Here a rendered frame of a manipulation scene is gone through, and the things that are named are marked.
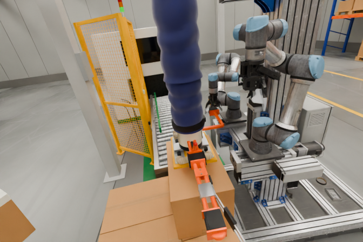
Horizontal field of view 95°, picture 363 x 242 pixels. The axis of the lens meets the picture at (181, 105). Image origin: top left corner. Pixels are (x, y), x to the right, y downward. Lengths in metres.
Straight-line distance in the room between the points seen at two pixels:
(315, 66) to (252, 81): 0.42
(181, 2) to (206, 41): 9.66
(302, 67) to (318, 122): 0.64
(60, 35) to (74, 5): 9.06
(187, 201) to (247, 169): 0.47
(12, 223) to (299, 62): 2.07
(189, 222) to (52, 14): 2.14
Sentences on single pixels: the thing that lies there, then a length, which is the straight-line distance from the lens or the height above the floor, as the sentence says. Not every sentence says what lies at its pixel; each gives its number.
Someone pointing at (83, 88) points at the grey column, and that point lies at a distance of 2.21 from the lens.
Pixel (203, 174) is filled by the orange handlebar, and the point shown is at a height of 1.19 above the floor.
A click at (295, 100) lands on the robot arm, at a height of 1.44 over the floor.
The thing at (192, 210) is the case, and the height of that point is 0.83.
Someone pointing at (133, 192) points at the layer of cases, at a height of 0.54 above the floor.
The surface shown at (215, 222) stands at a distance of 0.76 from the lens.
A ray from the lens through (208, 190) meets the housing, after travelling 0.85.
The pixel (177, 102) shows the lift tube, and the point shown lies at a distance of 0.98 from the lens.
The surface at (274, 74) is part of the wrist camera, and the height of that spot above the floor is 1.65.
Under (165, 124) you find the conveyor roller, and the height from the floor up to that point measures 0.55.
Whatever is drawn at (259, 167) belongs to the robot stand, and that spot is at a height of 0.92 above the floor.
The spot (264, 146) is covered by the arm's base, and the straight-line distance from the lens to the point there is 1.27.
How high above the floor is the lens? 1.86
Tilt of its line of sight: 25 degrees down
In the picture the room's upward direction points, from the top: 8 degrees counter-clockwise
